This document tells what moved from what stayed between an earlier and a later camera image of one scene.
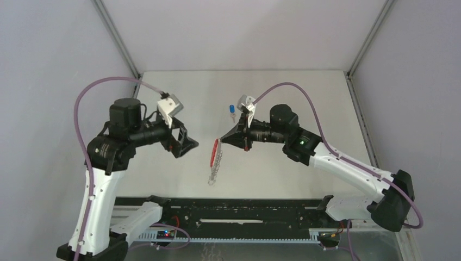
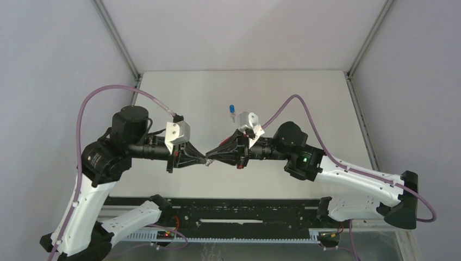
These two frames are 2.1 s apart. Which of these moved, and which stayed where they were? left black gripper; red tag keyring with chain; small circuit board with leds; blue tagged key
Moved: red tag keyring with chain; left black gripper
Stayed: small circuit board with leds; blue tagged key
